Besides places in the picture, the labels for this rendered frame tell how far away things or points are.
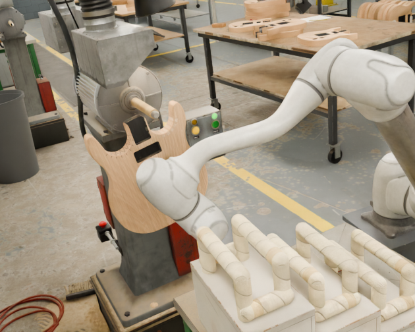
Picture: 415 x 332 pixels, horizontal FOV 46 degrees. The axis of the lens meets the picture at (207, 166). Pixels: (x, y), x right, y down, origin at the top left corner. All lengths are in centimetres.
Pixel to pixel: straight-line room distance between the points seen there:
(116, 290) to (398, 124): 155
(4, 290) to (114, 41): 210
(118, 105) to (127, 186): 34
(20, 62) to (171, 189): 412
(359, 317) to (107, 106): 113
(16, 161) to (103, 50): 317
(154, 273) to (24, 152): 249
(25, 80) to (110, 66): 382
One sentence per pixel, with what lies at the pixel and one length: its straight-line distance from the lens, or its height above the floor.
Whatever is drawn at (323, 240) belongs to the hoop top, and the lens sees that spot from 111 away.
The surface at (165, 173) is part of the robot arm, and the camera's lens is 121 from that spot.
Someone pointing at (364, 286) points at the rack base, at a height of 94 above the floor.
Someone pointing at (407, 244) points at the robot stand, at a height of 70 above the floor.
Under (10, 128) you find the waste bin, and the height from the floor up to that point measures 50.
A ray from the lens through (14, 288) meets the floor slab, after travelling 323.
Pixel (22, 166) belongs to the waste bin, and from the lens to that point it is 459.
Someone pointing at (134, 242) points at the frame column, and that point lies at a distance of 223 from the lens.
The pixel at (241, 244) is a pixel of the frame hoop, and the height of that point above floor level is 115.
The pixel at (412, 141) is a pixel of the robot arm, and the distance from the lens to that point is 148.
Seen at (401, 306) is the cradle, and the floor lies 97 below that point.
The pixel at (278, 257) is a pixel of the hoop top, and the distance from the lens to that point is 93.
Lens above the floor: 176
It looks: 25 degrees down
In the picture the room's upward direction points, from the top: 8 degrees counter-clockwise
